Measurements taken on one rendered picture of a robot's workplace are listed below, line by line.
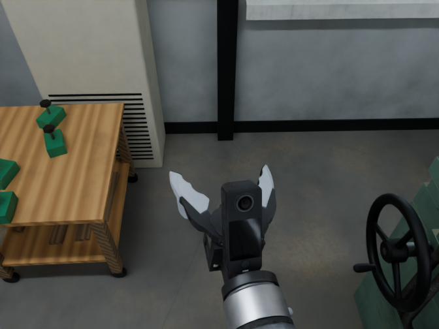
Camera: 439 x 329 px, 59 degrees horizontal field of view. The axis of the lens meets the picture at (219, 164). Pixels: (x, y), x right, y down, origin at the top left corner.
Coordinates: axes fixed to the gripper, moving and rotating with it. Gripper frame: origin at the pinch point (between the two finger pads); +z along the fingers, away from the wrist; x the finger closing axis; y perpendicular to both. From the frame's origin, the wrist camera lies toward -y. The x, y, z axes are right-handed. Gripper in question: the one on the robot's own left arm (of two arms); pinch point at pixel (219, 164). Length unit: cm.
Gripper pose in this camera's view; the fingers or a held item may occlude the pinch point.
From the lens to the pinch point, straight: 58.9
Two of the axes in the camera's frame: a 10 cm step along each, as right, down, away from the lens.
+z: -2.1, -7.3, 6.5
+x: 9.7, -0.6, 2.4
